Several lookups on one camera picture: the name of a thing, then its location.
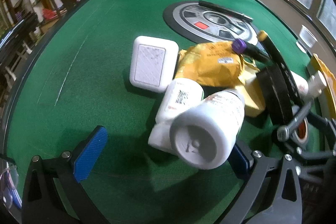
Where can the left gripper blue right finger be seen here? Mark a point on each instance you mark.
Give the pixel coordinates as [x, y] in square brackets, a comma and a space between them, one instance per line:
[240, 160]

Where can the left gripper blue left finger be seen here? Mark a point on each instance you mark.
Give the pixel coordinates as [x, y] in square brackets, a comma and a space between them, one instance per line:
[86, 153]

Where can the black electrical tape roll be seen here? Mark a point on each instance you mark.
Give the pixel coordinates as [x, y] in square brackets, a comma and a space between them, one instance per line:
[301, 133]

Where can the white bottle green cross label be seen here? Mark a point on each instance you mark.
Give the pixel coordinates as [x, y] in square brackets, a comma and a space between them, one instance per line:
[204, 136]

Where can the black plastic fan-shaped part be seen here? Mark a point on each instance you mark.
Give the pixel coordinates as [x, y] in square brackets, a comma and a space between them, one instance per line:
[276, 95]

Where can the purple capped black marker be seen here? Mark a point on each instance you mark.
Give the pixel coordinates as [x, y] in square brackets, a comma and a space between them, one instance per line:
[241, 47]

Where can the white USB charger block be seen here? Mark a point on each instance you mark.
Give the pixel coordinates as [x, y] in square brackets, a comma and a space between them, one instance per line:
[153, 63]

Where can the small white pill bottle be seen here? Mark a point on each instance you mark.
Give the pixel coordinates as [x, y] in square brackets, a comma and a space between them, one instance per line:
[302, 84]

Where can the yellow taped white tray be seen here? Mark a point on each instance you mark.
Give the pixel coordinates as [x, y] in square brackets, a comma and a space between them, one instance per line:
[327, 98]

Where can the white bottle red text label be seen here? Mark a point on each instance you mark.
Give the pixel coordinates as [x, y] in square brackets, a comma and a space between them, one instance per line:
[180, 95]

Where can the crumpled yellow paper bag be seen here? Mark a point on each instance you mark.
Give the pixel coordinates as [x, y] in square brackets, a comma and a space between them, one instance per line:
[216, 65]

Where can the clear plastic water cup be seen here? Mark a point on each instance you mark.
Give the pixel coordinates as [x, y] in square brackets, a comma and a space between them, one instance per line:
[306, 40]

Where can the round mahjong table control panel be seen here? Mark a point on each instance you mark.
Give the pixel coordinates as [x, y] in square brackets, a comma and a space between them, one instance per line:
[201, 25]

